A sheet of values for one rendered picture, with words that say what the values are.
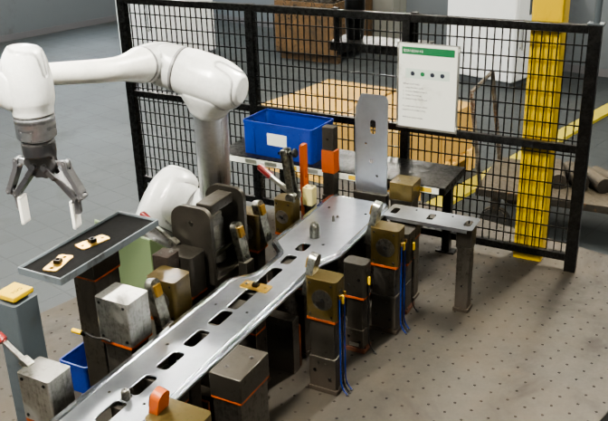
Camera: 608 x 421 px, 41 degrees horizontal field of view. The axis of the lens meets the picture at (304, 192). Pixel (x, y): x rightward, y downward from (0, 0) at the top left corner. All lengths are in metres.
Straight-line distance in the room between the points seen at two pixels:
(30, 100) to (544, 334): 1.61
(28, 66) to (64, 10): 9.84
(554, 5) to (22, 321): 1.82
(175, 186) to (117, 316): 0.86
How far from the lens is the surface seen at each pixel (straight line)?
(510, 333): 2.55
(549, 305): 2.72
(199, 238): 2.20
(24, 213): 2.01
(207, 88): 2.20
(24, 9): 11.35
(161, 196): 2.71
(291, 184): 2.52
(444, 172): 2.83
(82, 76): 2.10
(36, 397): 1.84
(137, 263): 2.68
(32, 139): 1.87
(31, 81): 1.83
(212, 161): 2.43
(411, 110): 2.89
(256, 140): 3.00
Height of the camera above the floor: 2.04
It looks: 22 degrees down
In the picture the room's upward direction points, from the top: 2 degrees counter-clockwise
